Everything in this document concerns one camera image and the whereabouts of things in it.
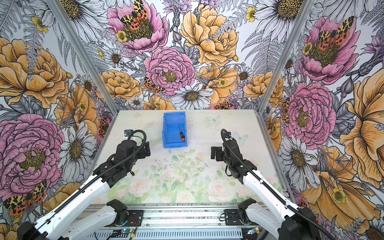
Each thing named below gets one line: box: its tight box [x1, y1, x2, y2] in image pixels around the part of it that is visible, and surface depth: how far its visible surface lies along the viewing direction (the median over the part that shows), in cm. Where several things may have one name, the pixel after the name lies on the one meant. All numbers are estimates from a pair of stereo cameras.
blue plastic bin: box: [162, 111, 188, 148], surface depth 111 cm
